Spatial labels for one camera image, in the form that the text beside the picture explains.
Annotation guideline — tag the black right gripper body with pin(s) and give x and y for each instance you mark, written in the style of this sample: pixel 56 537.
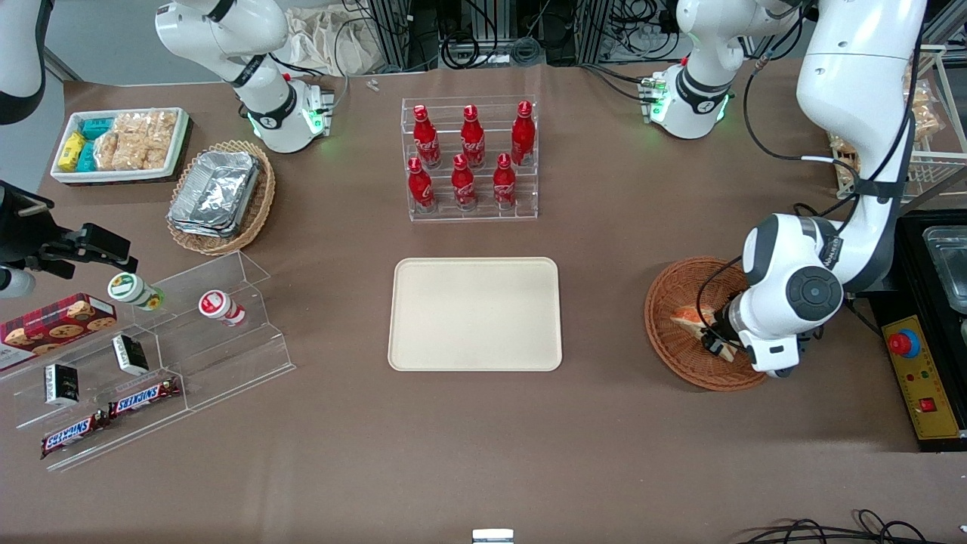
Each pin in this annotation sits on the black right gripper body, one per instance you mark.
pixel 29 236

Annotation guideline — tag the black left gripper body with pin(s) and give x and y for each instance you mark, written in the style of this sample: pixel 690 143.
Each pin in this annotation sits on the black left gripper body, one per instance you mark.
pixel 727 325

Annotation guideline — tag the triangular sandwich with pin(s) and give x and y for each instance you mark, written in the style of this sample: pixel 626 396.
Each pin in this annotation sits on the triangular sandwich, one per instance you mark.
pixel 691 317

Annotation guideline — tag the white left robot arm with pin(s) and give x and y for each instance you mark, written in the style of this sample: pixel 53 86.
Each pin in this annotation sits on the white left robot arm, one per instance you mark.
pixel 854 83

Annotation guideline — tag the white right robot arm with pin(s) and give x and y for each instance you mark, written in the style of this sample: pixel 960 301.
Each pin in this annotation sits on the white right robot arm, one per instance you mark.
pixel 227 34

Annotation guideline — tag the dark brown wicker basket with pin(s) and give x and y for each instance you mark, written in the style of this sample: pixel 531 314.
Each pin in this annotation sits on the dark brown wicker basket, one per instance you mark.
pixel 680 363

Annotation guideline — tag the light tan wicker basket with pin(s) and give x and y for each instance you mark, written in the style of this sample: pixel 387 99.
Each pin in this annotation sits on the light tan wicker basket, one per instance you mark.
pixel 257 204

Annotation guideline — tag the beige plastic tray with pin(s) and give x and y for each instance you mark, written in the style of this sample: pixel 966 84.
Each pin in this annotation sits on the beige plastic tray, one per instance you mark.
pixel 474 313

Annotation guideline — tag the green lid yogurt cup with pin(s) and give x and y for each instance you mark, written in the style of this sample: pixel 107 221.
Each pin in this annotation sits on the green lid yogurt cup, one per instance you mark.
pixel 132 290

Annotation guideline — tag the red tartan cookie box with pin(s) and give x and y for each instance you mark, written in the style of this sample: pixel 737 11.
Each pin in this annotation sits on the red tartan cookie box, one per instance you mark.
pixel 57 325

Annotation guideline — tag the white rectangular snack bin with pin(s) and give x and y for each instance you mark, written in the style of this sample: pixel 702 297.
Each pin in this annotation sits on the white rectangular snack bin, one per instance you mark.
pixel 121 175

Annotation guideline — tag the teal snack pack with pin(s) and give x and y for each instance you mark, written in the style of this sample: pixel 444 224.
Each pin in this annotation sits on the teal snack pack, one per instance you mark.
pixel 97 128
pixel 87 156

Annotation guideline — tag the clear rice cracker bag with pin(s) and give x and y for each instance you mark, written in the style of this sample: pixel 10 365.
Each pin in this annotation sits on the clear rice cracker bag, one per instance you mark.
pixel 159 136
pixel 117 151

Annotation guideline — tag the aluminium foil container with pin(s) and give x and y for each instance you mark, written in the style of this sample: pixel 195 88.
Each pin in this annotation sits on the aluminium foil container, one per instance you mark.
pixel 219 185
pixel 198 229

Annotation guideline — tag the yellow snack pack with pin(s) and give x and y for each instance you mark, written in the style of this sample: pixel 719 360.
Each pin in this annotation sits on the yellow snack pack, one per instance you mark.
pixel 72 151

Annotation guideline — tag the small black white box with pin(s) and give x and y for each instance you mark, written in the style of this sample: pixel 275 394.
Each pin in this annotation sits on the small black white box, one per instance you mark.
pixel 60 385
pixel 130 355

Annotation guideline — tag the red lid yogurt cup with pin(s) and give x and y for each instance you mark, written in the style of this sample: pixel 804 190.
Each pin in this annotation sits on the red lid yogurt cup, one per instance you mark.
pixel 219 307

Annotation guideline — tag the brown Snickers bar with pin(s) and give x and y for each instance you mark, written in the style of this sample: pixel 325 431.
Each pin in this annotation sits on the brown Snickers bar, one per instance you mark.
pixel 72 436
pixel 143 397

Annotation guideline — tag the clear acrylic stepped shelf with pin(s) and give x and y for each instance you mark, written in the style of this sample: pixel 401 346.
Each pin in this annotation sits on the clear acrylic stepped shelf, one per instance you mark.
pixel 227 355

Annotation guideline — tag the black appliance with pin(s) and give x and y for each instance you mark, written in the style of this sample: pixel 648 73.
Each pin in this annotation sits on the black appliance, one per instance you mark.
pixel 906 257

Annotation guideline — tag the bagged pastry snack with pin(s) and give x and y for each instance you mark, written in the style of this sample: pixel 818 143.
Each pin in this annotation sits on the bagged pastry snack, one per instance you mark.
pixel 922 102
pixel 842 159

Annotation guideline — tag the yellow emergency stop box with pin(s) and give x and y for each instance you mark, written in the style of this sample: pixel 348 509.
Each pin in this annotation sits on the yellow emergency stop box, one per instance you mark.
pixel 925 385

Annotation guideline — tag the steel pan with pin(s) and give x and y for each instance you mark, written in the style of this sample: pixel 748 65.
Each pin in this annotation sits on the steel pan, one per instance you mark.
pixel 950 264

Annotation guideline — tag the clear acrylic bottle rack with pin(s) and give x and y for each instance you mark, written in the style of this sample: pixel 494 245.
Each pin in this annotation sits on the clear acrylic bottle rack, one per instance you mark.
pixel 521 204

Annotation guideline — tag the red cola bottle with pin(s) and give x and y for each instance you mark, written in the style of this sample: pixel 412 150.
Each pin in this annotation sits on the red cola bottle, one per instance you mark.
pixel 424 140
pixel 504 185
pixel 523 136
pixel 462 185
pixel 420 187
pixel 472 140

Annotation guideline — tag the beige cloth bag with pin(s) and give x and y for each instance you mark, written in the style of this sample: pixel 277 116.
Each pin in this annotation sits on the beige cloth bag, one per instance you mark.
pixel 332 41

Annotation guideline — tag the white metal bracket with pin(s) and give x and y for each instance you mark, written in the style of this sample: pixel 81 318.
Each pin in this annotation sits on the white metal bracket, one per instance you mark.
pixel 492 536

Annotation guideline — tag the aluminium frame post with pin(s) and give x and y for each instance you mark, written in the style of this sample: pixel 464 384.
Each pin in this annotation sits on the aluminium frame post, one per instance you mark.
pixel 600 30
pixel 393 34

